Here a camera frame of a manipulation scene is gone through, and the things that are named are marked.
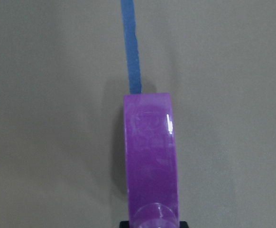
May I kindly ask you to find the purple trapezoid block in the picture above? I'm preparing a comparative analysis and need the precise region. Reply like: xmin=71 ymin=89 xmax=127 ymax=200
xmin=123 ymin=93 xmax=180 ymax=228

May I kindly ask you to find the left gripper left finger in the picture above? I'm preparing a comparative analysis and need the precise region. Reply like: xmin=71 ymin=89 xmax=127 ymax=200
xmin=119 ymin=220 xmax=130 ymax=228

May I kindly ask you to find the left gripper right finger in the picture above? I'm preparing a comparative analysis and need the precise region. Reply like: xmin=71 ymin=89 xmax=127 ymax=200
xmin=180 ymin=221 xmax=189 ymax=228

